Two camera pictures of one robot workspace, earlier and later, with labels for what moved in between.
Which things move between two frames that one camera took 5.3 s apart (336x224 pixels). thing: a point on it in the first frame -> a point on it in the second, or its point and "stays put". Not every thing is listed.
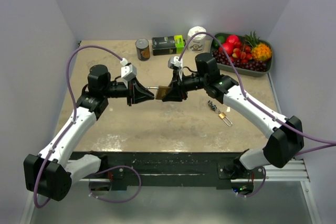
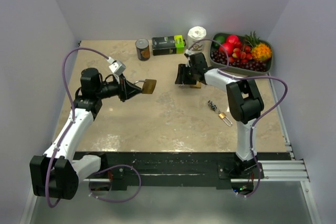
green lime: (221, 37) stays put
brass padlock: (161, 91) -> (148, 86)
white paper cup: (197, 43) stays put
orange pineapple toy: (260, 51) stays put
